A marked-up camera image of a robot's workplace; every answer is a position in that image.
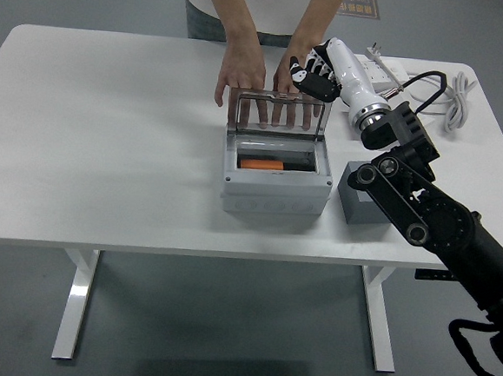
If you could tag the person's right hand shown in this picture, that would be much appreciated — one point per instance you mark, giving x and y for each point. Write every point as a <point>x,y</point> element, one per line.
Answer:
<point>243,70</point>

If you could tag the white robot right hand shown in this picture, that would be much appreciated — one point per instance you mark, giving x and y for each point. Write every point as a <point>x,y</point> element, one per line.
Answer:
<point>351,78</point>

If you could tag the person's left hand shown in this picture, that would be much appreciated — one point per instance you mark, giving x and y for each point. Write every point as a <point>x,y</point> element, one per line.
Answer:
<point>282,79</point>

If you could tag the transparent hinged box lid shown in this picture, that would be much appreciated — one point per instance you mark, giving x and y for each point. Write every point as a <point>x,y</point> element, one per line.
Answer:
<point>280,96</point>

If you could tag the orange cylindrical battery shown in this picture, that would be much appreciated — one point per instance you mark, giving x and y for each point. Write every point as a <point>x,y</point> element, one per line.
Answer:
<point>262,165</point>

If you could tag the person's left forearm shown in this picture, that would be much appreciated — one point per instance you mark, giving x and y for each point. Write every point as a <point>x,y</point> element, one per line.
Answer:
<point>319,19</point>

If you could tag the person's right forearm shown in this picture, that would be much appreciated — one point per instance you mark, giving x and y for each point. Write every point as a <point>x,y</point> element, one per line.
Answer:
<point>230,12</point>

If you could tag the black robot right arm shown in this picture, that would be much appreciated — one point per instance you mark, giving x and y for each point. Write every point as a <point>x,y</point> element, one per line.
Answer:
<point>449,225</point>

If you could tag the grey plastic junction box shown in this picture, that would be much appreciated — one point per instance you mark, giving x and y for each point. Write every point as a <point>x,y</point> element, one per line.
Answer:
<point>273,192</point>

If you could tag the white power strip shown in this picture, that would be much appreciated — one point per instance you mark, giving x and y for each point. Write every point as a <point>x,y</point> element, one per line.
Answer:
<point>387,72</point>

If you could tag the person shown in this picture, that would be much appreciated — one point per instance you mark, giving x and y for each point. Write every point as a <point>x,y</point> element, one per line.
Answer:
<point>270,6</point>

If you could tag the brown floor sign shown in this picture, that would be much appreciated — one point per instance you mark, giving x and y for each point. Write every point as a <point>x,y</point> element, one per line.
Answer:
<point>364,6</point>

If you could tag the grey cube holder block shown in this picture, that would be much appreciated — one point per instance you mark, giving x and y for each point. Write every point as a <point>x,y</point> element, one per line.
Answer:
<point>350,204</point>

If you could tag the black table control panel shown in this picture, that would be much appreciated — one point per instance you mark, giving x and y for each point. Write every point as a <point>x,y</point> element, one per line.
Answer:
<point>432,275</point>

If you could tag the white table leg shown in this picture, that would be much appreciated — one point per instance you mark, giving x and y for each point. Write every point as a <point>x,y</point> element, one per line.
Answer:
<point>380,329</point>
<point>74,305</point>

